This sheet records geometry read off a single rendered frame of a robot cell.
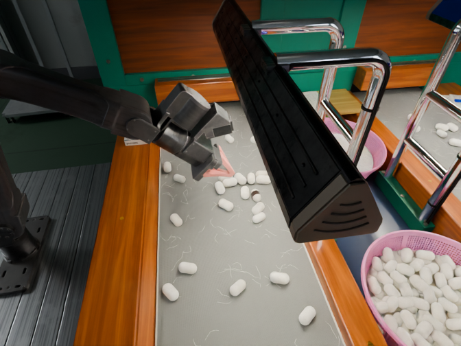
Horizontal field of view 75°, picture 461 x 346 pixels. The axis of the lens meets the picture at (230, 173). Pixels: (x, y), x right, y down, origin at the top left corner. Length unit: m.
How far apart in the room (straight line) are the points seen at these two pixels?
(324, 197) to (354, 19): 0.89
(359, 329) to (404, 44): 0.95
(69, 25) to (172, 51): 2.29
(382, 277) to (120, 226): 0.53
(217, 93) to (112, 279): 0.62
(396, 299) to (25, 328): 0.68
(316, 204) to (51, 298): 0.61
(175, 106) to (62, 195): 0.49
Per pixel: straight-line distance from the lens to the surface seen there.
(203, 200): 0.72
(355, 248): 0.76
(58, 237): 0.84
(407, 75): 1.22
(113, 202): 0.72
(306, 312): 0.56
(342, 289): 0.59
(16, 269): 0.82
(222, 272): 0.60
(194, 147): 0.59
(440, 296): 0.70
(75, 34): 3.24
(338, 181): 0.24
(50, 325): 0.72
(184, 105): 0.56
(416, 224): 0.84
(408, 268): 0.69
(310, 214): 0.25
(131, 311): 0.57
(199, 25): 0.97
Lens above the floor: 1.26
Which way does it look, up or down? 42 degrees down
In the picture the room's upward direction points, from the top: straight up
